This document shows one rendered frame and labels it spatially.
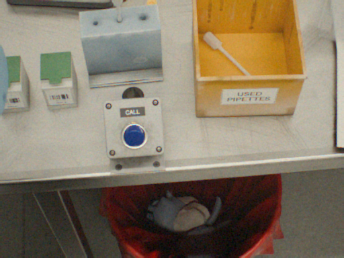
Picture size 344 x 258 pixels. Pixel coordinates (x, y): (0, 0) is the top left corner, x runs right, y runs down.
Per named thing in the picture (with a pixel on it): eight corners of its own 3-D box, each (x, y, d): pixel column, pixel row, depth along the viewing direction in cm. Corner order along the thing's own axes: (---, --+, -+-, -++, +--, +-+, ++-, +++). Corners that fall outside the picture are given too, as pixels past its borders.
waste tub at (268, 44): (194, 119, 90) (196, 80, 81) (190, 34, 96) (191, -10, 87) (295, 116, 90) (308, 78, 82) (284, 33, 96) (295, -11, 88)
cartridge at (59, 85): (48, 109, 91) (39, 84, 85) (48, 79, 93) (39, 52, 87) (78, 107, 91) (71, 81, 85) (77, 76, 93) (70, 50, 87)
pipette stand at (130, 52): (89, 89, 92) (80, 48, 83) (87, 46, 96) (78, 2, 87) (163, 80, 93) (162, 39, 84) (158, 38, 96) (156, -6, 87)
